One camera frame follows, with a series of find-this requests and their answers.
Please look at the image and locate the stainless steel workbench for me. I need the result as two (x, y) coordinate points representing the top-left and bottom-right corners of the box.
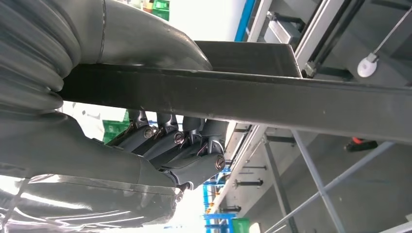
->
(209, 123), (396, 233)

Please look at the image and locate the black caster red brake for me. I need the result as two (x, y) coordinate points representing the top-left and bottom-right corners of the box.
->
(344, 137), (379, 152)

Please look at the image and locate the green plastic crate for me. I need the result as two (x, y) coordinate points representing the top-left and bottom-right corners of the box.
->
(231, 218), (250, 233)
(151, 0), (170, 21)
(102, 111), (130, 144)

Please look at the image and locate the white round disc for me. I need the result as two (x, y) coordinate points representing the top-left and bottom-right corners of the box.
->
(357, 53), (378, 79)

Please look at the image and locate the aluminium profile frame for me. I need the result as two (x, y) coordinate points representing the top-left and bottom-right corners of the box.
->
(246, 0), (412, 80)

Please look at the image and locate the blue metal storage rack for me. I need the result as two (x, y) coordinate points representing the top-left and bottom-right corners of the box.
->
(203, 167), (237, 233)
(234, 0), (257, 42)

